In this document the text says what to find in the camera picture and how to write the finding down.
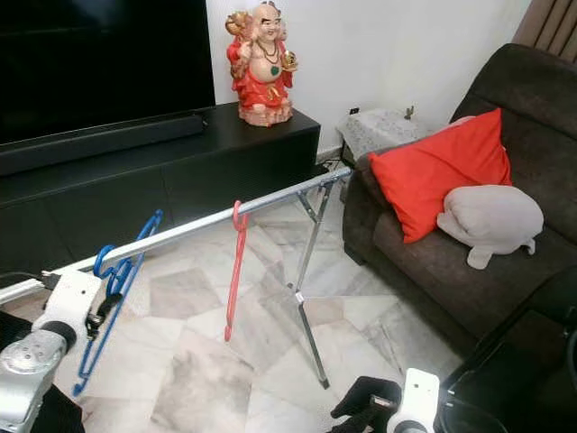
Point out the small brass figurine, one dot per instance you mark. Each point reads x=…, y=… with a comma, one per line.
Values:
x=409, y=113

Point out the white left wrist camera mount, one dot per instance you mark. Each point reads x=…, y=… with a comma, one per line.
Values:
x=77, y=298

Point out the silver clothes rack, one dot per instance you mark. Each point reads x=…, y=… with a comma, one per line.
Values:
x=207, y=222

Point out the dark brown fabric sofa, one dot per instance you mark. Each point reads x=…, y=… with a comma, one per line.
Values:
x=532, y=90

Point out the red square cushion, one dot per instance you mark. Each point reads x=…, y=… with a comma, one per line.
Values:
x=442, y=171

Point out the blue plastic clothes hanger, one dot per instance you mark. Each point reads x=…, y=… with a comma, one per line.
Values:
x=151, y=225

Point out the plain grey plush pillow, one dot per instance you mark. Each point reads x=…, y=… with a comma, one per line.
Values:
x=491, y=216

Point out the black TV console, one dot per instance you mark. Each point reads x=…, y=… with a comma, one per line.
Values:
x=216, y=180

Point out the large black television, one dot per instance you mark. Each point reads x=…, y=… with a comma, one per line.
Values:
x=99, y=63

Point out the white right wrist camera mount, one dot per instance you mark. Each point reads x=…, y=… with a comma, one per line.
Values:
x=415, y=397

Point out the black soundbar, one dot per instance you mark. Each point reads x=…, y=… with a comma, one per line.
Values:
x=99, y=144

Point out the red plastic clothes hanger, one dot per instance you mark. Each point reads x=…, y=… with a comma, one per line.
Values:
x=234, y=271

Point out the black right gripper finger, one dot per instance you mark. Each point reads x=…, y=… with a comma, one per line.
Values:
x=374, y=391
x=362, y=416

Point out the side table lace cloth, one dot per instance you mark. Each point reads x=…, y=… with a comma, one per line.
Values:
x=383, y=131

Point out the red laughing Buddha statue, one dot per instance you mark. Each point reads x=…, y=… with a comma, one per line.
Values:
x=261, y=72

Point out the black wall socket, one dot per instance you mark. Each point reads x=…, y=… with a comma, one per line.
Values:
x=353, y=111

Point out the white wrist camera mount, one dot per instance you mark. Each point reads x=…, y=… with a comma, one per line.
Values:
x=415, y=397
x=77, y=298

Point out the brown curtain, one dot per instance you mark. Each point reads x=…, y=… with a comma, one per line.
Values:
x=550, y=23

